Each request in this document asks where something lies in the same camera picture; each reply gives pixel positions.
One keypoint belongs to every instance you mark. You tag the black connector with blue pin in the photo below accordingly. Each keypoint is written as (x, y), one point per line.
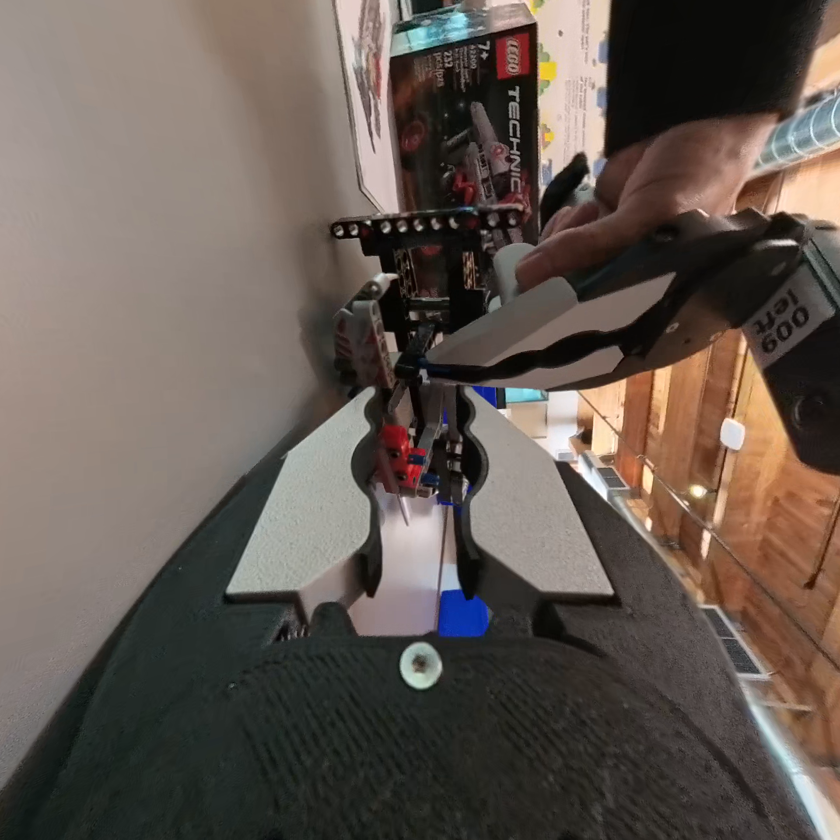
(410, 367)

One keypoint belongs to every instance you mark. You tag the white instruction booklet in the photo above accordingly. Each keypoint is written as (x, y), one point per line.
(367, 98)

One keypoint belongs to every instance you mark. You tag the white sensor box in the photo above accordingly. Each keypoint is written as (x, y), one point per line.
(732, 434)

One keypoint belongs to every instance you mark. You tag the person's left forearm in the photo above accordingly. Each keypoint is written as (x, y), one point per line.
(709, 65)

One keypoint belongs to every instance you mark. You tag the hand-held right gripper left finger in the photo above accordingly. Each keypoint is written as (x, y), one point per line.
(308, 518)

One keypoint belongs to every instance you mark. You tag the toy brick vehicle model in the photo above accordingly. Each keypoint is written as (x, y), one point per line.
(397, 453)

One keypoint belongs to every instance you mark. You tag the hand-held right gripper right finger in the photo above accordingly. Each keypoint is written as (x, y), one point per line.
(538, 525)

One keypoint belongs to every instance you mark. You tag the black toy set box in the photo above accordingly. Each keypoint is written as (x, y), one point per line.
(459, 118)

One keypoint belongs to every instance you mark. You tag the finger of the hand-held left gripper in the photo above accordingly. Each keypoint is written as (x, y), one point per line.
(538, 321)
(571, 374)

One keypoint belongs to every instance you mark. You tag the white wall poster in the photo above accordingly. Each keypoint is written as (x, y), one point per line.
(571, 98)

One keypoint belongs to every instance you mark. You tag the ceiling vent grille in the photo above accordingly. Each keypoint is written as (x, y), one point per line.
(735, 643)

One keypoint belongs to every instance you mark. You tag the blue storage bin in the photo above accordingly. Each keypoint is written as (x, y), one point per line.
(463, 613)

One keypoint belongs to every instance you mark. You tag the person's left hand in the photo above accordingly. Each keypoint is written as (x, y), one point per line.
(669, 177)

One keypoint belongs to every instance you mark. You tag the silver ventilation duct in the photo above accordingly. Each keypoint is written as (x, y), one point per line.
(807, 131)

